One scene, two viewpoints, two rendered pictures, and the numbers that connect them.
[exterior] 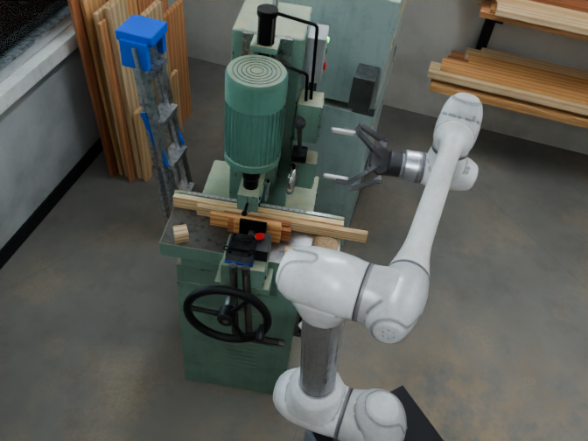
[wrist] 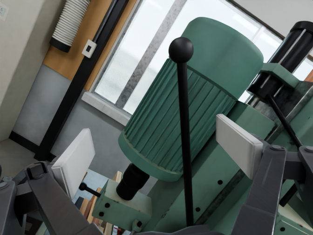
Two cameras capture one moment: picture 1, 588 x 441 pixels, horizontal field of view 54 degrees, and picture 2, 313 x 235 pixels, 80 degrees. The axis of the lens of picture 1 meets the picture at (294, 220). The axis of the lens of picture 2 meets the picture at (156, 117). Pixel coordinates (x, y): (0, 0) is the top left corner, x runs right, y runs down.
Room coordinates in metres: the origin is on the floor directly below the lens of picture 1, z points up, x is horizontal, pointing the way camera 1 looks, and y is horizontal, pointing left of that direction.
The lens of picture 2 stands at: (1.25, -0.25, 1.39)
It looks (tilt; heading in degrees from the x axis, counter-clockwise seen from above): 13 degrees down; 75
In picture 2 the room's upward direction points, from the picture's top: 33 degrees clockwise
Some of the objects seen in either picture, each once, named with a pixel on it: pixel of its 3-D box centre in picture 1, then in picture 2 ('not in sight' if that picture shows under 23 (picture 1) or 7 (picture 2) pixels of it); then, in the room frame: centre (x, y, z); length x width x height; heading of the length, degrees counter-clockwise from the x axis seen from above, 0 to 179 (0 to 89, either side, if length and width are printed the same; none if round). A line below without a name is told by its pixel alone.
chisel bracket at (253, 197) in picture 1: (251, 191); (122, 209); (1.42, 0.15, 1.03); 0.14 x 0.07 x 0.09; 178
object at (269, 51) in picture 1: (266, 35); (283, 65); (1.54, 0.15, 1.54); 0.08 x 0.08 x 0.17; 88
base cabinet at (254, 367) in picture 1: (248, 288); not in sight; (1.52, 0.15, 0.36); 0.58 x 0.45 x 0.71; 178
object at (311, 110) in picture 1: (309, 116); (256, 235); (1.61, 0.00, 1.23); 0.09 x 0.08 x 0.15; 178
